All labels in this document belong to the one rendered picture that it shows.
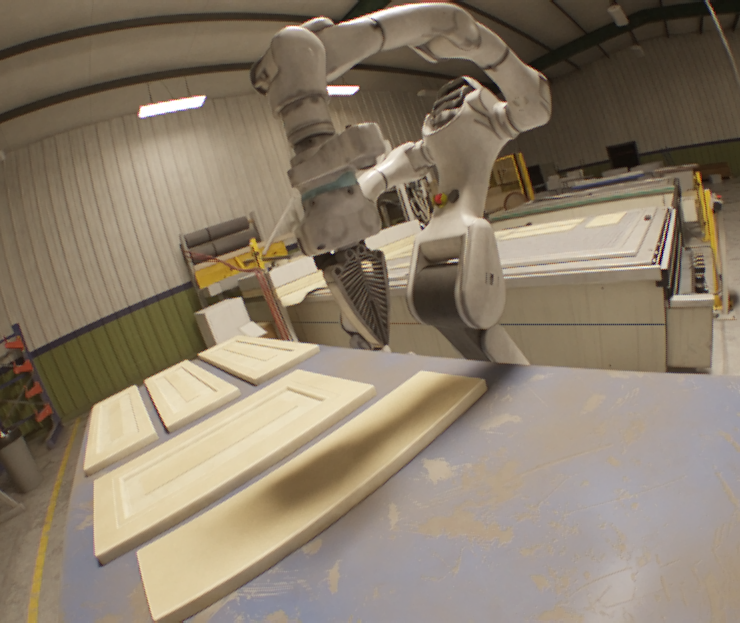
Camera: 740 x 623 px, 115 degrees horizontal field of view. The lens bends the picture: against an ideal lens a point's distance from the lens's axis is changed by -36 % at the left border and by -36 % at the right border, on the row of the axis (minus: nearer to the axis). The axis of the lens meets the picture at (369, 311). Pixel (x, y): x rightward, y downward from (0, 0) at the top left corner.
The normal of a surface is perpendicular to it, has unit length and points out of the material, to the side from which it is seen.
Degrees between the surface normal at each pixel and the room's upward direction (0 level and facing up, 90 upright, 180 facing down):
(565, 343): 90
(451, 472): 0
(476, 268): 86
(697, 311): 90
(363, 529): 0
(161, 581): 0
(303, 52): 98
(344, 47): 93
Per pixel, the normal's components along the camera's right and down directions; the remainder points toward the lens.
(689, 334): -0.72, 0.37
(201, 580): -0.30, -0.93
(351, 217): 0.63, 0.00
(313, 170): -0.30, 0.32
